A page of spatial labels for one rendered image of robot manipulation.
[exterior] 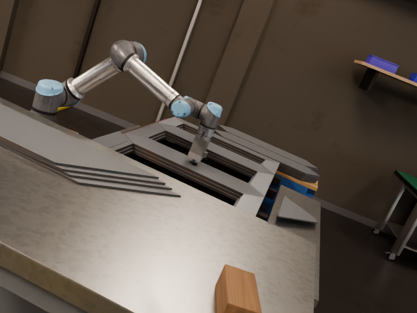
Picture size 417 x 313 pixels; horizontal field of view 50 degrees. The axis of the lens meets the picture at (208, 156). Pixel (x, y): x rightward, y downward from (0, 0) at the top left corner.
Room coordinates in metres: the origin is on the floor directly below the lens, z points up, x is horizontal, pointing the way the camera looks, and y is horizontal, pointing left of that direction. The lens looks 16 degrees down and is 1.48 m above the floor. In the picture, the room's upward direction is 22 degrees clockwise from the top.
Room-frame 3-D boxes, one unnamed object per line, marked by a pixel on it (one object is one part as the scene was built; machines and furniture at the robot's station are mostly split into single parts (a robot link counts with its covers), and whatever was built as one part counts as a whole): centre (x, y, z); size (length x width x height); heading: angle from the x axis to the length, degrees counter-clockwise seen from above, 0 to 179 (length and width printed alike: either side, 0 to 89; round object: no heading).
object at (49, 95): (2.04, 0.82, 0.90); 0.13 x 0.12 x 0.14; 168
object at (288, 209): (2.17, -0.54, 0.77); 0.45 x 0.20 x 0.04; 171
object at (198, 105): (2.01, 0.16, 1.10); 0.11 x 0.11 x 0.08; 78
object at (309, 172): (2.98, -0.35, 0.82); 0.80 x 0.40 x 0.06; 81
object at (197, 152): (2.01, 0.04, 0.95); 0.10 x 0.09 x 0.16; 84
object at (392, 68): (4.81, -1.30, 1.73); 0.30 x 0.20 x 0.10; 90
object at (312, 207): (2.02, -0.51, 0.74); 1.20 x 0.26 x 0.03; 171
